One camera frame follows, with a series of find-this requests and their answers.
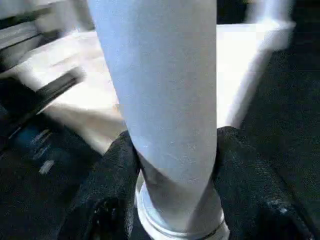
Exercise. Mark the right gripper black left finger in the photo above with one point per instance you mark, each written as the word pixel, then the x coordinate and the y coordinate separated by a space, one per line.
pixel 105 195

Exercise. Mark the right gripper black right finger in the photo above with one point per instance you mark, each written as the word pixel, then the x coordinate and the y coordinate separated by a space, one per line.
pixel 257 200

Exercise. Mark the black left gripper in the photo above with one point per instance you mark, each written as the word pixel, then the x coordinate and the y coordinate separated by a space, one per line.
pixel 37 95

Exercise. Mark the black mat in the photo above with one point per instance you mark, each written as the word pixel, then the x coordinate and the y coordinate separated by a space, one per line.
pixel 287 100

